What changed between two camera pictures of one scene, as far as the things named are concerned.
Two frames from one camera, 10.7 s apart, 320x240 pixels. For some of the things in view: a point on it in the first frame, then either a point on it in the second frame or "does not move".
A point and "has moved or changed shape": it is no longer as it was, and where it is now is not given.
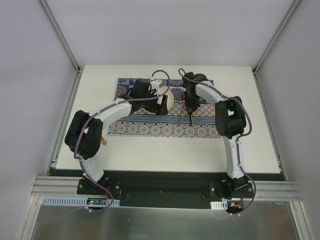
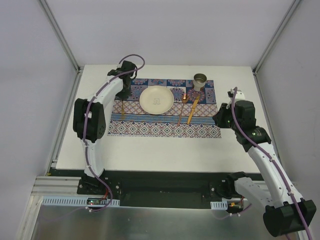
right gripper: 190,107 to 219,119
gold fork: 103,142 has moved or changed shape
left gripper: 157,107 to 126,89
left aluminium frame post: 61,34 does not move
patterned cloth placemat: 178,123 does not move
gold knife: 190,117 has moved or changed shape
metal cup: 200,77 does not move
